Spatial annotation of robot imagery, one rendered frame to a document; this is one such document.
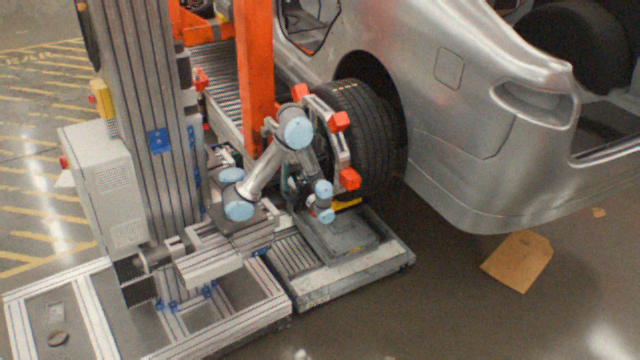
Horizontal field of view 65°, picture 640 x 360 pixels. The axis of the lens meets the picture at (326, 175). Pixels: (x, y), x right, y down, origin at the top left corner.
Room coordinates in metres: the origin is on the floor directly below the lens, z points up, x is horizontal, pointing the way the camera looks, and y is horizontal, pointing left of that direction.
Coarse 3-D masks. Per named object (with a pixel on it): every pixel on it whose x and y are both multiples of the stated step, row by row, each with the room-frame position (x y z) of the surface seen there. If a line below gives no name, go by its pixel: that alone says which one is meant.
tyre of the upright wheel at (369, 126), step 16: (336, 80) 2.50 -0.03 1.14; (352, 80) 2.44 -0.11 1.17; (320, 96) 2.36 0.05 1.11; (336, 96) 2.25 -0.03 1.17; (352, 96) 2.28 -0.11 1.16; (368, 96) 2.30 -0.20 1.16; (304, 112) 2.50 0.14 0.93; (336, 112) 2.21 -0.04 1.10; (352, 112) 2.17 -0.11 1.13; (368, 112) 2.20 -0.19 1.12; (384, 112) 2.23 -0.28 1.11; (352, 128) 2.10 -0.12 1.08; (368, 128) 2.13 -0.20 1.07; (384, 128) 2.17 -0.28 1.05; (352, 144) 2.07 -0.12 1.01; (368, 144) 2.08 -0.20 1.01; (384, 144) 2.12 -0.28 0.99; (352, 160) 2.07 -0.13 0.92; (368, 160) 2.05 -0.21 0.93; (384, 160) 2.09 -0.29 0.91; (368, 176) 2.04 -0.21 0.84; (384, 176) 2.10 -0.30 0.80; (352, 192) 2.04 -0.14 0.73; (368, 192) 2.10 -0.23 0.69
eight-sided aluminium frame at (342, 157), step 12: (312, 96) 2.34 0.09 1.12; (312, 108) 2.26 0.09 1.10; (324, 108) 2.24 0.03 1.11; (324, 120) 2.15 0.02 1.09; (336, 144) 2.06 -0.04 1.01; (336, 156) 2.03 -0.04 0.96; (348, 156) 2.04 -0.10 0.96; (336, 168) 2.03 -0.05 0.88; (336, 180) 2.03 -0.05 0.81; (336, 192) 2.02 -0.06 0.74
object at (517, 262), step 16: (512, 240) 2.49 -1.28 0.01; (528, 240) 2.50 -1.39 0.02; (544, 240) 2.49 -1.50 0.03; (496, 256) 2.34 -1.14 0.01; (512, 256) 2.35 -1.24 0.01; (528, 256) 2.35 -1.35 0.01; (544, 256) 2.36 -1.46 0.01; (496, 272) 2.20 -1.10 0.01; (512, 272) 2.20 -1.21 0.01; (528, 272) 2.21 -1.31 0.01
